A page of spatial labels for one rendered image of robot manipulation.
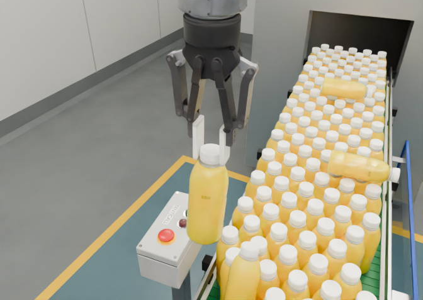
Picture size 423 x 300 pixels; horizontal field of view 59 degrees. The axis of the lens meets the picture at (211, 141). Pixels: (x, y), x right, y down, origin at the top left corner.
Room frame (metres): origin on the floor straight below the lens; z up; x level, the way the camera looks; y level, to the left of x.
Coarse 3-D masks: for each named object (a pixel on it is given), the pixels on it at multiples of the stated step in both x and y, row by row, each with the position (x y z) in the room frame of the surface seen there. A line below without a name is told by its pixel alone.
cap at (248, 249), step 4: (244, 244) 0.53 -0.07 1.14; (248, 244) 0.53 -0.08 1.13; (252, 244) 0.53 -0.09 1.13; (256, 244) 0.53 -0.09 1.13; (240, 248) 0.52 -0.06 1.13; (244, 248) 0.51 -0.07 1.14; (248, 248) 0.51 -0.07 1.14; (252, 248) 0.51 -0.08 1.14; (256, 248) 0.51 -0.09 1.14; (240, 252) 0.51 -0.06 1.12; (244, 252) 0.51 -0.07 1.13; (248, 252) 0.50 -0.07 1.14; (252, 252) 0.50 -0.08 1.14; (256, 252) 0.51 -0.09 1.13; (244, 256) 0.50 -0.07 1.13; (248, 256) 0.50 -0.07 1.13; (252, 256) 0.50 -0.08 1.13; (256, 256) 0.51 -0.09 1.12
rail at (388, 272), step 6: (390, 72) 1.74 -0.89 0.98; (390, 78) 1.67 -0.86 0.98; (390, 84) 1.60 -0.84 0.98; (390, 90) 1.55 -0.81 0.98; (390, 96) 1.48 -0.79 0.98; (390, 102) 1.43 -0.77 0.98; (390, 108) 1.38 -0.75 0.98; (390, 114) 1.33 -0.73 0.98; (390, 120) 1.28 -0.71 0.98; (390, 126) 1.23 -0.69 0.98; (390, 132) 1.19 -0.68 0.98; (390, 138) 1.15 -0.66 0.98; (390, 144) 1.12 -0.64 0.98; (390, 150) 1.08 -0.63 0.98; (390, 156) 1.04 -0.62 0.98; (390, 162) 1.01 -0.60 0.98; (390, 186) 0.89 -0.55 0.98; (390, 192) 0.86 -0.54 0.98; (390, 198) 0.83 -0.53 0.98; (390, 204) 0.81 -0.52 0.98; (390, 210) 0.78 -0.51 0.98; (390, 216) 0.76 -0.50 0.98; (390, 222) 0.74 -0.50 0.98; (390, 228) 0.71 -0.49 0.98; (390, 234) 0.69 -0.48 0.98; (390, 240) 0.67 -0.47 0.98; (390, 246) 0.65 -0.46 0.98; (390, 252) 0.63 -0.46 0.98; (390, 258) 0.61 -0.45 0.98; (390, 264) 0.60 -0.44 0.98; (390, 270) 0.58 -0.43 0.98; (390, 276) 0.56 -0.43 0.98; (390, 282) 0.55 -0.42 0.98; (390, 288) 0.53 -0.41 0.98; (390, 294) 0.51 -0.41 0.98
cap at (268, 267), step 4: (264, 260) 0.53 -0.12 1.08; (268, 260) 0.53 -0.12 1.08; (260, 264) 0.52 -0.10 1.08; (264, 264) 0.52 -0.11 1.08; (268, 264) 0.52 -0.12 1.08; (272, 264) 0.52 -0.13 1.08; (264, 268) 0.51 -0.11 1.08; (268, 268) 0.51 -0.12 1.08; (272, 268) 0.51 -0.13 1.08; (276, 268) 0.51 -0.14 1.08; (264, 272) 0.50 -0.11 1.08; (268, 272) 0.50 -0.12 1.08; (272, 272) 0.50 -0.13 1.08; (264, 276) 0.50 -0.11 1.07; (268, 276) 0.50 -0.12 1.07; (272, 276) 0.50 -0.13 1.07
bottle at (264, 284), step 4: (276, 276) 0.51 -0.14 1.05; (260, 280) 0.50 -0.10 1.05; (264, 280) 0.50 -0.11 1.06; (268, 280) 0.50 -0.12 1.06; (272, 280) 0.50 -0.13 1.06; (276, 280) 0.50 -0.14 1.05; (260, 284) 0.49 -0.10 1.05; (264, 284) 0.49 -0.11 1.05; (268, 284) 0.49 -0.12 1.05; (272, 284) 0.49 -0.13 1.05; (276, 284) 0.50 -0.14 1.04; (260, 288) 0.49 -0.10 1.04; (264, 288) 0.49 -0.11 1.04; (268, 288) 0.49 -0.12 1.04; (260, 292) 0.49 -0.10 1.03; (264, 292) 0.48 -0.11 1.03; (256, 296) 0.49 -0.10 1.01; (260, 296) 0.48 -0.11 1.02
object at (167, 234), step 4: (160, 232) 0.58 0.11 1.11; (164, 232) 0.58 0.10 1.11; (168, 232) 0.58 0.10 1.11; (172, 232) 0.58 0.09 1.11; (160, 236) 0.57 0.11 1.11; (164, 236) 0.57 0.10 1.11; (168, 236) 0.57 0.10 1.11; (172, 236) 0.57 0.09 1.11; (164, 240) 0.56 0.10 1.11; (168, 240) 0.56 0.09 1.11
